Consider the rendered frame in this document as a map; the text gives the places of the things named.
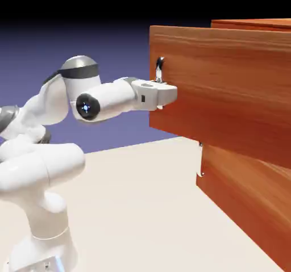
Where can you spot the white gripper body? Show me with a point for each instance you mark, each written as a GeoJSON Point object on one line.
{"type": "Point", "coordinates": [167, 93]}

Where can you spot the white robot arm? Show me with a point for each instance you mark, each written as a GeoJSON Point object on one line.
{"type": "Point", "coordinates": [43, 163]}

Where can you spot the reddish wooden cabinet door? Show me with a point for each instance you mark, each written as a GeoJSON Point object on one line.
{"type": "Point", "coordinates": [227, 83]}

